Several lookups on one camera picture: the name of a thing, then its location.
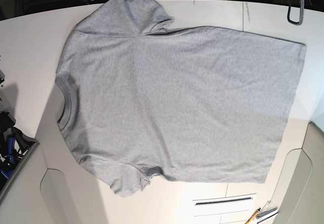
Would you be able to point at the yellow pencil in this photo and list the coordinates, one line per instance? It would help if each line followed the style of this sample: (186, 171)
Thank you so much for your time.
(253, 216)

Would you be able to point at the metal binder clip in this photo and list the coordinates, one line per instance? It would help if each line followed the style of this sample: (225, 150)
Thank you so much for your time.
(266, 214)

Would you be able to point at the white cable grommet plate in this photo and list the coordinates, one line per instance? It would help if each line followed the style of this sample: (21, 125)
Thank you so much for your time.
(225, 205)

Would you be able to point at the grey T-shirt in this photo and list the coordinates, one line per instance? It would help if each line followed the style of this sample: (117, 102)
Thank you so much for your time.
(204, 104)

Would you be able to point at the blue black tool pile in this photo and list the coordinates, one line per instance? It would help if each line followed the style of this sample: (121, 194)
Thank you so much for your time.
(13, 147)

